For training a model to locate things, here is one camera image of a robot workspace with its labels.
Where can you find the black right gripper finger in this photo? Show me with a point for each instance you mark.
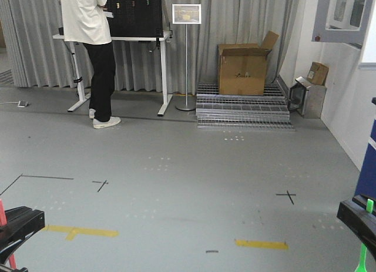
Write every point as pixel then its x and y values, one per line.
pixel 362 201
pixel 360 222

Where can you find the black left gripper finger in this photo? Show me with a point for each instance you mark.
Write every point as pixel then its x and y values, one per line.
pixel 22 223
pixel 4 268

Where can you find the red plastic spoon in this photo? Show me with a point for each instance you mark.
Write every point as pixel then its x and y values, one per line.
pixel 3 220

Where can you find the green plastic spoon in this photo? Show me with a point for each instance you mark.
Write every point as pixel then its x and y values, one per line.
pixel 363 252

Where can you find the blue cabinet edge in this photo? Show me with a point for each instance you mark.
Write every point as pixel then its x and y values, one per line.
pixel 366 181

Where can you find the metal box with door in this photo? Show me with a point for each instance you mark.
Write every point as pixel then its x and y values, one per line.
pixel 306 98

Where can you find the floor power adapter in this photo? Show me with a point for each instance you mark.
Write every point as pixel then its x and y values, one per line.
pixel 20 103

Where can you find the stack of metal gratings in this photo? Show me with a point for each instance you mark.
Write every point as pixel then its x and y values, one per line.
pixel 239 112

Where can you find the small cardboard box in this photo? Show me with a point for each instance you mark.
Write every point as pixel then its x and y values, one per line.
pixel 317 73

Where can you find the white standing desk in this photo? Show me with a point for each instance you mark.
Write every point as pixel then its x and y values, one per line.
pixel 83 97

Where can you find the large open cardboard box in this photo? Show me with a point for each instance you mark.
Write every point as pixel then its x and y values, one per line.
pixel 242 68

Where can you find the grey framed window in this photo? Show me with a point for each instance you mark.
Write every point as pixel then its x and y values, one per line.
pixel 341 21

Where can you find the person in white shirt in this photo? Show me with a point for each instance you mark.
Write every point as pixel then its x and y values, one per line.
pixel 84 21

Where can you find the black pegboard panel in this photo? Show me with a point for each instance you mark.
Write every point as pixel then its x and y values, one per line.
pixel 135 18

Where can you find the grey curtain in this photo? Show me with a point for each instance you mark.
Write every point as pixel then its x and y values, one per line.
pixel 37 59

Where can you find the sign on metal stand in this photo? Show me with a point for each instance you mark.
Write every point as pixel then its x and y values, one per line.
pixel 186 14

